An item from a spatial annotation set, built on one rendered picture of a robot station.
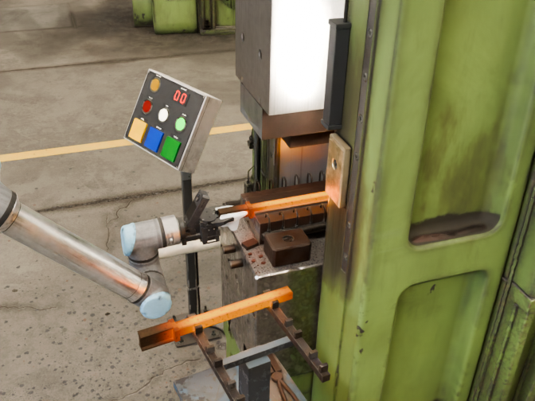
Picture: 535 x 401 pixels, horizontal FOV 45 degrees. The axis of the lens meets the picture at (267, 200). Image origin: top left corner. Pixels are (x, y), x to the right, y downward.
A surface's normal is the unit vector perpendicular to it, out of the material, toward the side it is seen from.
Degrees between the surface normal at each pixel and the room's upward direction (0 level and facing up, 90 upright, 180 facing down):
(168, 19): 90
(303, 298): 90
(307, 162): 90
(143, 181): 0
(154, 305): 94
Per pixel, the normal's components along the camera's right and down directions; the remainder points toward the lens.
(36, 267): 0.02, -0.84
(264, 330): 0.32, 0.51
